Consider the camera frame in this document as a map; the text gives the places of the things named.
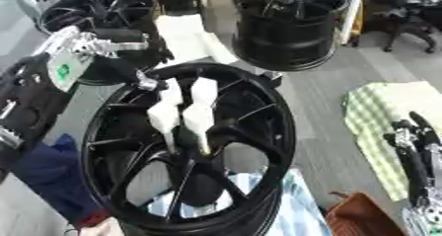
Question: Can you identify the person's hand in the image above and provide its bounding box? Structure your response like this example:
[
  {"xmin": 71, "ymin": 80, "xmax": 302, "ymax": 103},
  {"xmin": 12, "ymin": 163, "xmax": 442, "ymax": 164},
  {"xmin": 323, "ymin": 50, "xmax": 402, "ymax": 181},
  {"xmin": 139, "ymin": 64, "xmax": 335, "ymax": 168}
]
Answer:
[{"xmin": 74, "ymin": 216, "xmax": 126, "ymax": 236}]

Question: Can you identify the white paper sheet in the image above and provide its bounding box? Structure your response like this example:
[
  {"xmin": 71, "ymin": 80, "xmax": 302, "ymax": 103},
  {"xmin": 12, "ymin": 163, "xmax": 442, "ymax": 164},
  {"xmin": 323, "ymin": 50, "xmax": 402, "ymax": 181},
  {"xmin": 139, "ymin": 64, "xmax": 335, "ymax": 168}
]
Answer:
[{"xmin": 153, "ymin": 14, "xmax": 241, "ymax": 70}]

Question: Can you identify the black wheel with thin spokes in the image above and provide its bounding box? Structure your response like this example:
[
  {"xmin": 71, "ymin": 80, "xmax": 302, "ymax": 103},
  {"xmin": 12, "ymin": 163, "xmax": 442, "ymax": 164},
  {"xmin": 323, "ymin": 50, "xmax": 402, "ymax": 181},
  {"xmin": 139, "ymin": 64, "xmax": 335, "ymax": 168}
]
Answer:
[{"xmin": 36, "ymin": 0, "xmax": 170, "ymax": 86}]

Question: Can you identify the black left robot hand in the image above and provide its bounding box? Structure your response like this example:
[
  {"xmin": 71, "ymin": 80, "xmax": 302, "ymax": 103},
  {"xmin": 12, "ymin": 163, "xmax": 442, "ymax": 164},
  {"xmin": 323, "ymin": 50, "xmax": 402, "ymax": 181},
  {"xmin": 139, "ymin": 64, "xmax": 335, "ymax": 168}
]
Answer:
[{"xmin": 90, "ymin": 28, "xmax": 177, "ymax": 92}]

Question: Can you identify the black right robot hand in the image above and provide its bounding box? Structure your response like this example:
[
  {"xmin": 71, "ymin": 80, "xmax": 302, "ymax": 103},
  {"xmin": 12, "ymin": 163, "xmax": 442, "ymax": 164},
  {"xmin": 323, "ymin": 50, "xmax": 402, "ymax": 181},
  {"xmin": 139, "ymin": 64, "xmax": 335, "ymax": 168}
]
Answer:
[{"xmin": 381, "ymin": 111, "xmax": 442, "ymax": 208}]

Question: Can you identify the large black spoked wheel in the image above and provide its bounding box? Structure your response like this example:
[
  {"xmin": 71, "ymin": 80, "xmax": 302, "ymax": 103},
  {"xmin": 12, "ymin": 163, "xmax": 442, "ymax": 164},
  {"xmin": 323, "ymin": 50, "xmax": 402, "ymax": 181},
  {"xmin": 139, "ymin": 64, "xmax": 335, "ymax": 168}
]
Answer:
[{"xmin": 79, "ymin": 61, "xmax": 299, "ymax": 236}]

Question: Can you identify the brown woven basket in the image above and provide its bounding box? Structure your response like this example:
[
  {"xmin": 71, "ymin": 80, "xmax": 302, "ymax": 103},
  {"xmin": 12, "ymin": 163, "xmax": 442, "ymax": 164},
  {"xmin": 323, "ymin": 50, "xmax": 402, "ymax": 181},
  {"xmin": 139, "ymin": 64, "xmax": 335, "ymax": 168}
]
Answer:
[{"xmin": 323, "ymin": 191, "xmax": 406, "ymax": 236}]

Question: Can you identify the white upright board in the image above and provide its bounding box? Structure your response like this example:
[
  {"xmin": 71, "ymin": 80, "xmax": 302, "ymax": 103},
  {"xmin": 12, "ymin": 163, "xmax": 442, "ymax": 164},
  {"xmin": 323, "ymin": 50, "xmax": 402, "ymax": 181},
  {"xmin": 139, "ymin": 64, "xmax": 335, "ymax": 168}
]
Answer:
[{"xmin": 338, "ymin": 0, "xmax": 368, "ymax": 45}]

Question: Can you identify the black office chair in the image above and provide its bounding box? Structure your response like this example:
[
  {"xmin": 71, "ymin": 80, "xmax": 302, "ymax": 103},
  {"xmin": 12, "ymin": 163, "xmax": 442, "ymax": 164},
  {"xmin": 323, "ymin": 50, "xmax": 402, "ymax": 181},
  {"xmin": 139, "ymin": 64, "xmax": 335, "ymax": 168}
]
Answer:
[{"xmin": 350, "ymin": 0, "xmax": 442, "ymax": 54}]

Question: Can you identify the black wheel with deep barrel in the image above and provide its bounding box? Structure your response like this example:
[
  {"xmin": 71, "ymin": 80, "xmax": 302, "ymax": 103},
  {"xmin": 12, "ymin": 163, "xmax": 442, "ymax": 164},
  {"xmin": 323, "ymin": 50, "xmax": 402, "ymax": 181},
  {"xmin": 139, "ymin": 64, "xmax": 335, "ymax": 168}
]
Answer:
[{"xmin": 229, "ymin": 0, "xmax": 356, "ymax": 73}]

